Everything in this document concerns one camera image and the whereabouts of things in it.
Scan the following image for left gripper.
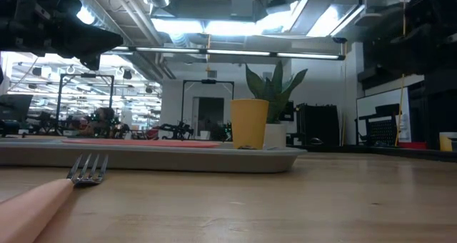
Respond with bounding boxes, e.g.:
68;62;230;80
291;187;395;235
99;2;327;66
24;0;124;71

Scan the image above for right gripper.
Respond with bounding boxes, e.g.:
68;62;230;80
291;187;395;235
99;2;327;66
390;0;457;58

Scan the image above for pink round plate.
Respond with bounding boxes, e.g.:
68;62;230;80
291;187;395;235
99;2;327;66
61;138;221;149

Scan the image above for fork with peach handle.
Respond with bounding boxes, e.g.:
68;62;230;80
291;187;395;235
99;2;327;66
0;153;109;243

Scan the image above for yellow plastic cup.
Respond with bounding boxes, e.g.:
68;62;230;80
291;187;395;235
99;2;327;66
230;99;270;150

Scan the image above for grey-blue plastic tray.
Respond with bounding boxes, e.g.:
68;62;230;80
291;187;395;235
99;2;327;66
0;138;308;174

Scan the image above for whiteboard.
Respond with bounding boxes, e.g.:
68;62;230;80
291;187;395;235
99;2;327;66
356;86;411;144

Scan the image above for tall black cabinet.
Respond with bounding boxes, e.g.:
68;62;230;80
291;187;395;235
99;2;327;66
423;67;457;151

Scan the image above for person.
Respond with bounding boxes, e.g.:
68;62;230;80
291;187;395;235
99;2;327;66
93;106;117;137

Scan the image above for black computer monitor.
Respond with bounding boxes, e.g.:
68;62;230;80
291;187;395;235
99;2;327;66
0;94;34;123

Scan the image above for black perforated cart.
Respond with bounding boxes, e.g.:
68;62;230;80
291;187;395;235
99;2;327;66
355;103;401;147

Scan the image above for yellow container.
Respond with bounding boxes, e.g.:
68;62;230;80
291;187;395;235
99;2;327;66
438;132;453;152

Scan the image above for red flat object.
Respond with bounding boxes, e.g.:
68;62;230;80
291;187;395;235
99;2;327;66
397;141;428;150

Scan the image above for long LED light bar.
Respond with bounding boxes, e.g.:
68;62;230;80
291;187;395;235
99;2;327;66
106;45;346;61

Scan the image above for green leafy plant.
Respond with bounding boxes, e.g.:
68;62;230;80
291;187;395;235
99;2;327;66
245;59;308;125

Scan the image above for white plant pot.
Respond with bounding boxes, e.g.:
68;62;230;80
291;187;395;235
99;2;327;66
263;122;288;149

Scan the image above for black frame stand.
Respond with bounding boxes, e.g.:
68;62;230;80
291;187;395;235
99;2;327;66
56;73;115;137
181;79;236;122

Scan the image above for black wall-mounted unit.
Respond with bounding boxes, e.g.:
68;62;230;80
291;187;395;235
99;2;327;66
358;41;429;91

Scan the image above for black aluminium table frame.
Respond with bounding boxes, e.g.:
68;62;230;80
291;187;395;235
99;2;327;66
285;142;457;162

